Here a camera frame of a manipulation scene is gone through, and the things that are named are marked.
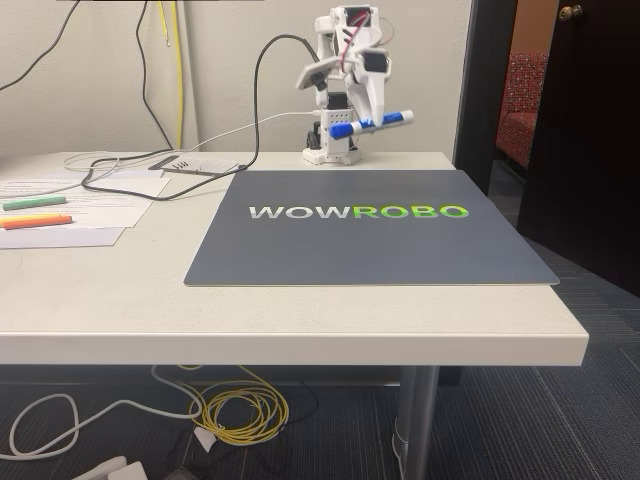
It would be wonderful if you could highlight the blue whiteboard marker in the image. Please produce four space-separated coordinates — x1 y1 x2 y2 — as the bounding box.
328 108 416 140

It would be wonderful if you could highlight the green marker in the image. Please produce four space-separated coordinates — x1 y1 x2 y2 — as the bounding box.
2 195 68 212

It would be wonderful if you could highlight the orange marker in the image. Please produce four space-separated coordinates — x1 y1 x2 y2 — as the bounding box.
1 215 74 231

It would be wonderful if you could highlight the dark grey WOWROBO mat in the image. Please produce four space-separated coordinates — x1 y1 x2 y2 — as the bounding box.
182 169 561 288

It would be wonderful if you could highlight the red patterned chair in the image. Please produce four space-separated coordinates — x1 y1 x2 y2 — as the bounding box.
495 51 550 171

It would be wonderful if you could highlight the dotted paper sheet black print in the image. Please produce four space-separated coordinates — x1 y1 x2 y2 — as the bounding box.
147 154 240 178

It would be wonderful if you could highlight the dark wooden door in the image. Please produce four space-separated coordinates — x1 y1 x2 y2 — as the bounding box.
516 0 640 300

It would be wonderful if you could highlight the white printed paper sheet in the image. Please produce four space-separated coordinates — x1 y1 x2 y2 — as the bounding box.
0 169 172 197
0 226 126 250
0 188 162 230

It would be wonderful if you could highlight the grey metal table leg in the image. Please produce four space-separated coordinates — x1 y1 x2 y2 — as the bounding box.
391 366 442 480

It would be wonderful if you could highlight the white power adapter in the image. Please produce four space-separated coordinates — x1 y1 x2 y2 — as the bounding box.
68 455 147 480

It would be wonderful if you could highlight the white camera box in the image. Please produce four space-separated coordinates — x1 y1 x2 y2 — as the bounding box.
294 55 342 93

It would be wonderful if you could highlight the black camera cable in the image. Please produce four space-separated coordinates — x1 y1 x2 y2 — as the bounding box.
81 33 321 201

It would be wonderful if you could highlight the black door frame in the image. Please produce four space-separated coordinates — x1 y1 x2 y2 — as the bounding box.
451 0 519 197

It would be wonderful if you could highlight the white cable on table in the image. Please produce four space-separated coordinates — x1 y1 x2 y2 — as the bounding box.
63 109 321 176

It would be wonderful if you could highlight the long yellow wall cable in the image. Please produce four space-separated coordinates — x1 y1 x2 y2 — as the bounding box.
171 0 186 151

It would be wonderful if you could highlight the short yellow wall cable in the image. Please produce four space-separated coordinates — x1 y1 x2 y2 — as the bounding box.
158 0 174 49

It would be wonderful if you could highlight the black wall cable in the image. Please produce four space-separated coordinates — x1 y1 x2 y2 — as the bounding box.
135 0 175 151
0 0 82 93

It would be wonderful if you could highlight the coiled yellow cable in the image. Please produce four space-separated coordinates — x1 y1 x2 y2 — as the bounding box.
177 364 291 447

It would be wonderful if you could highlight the white floor cable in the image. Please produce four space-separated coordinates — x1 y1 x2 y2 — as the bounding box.
9 365 205 459

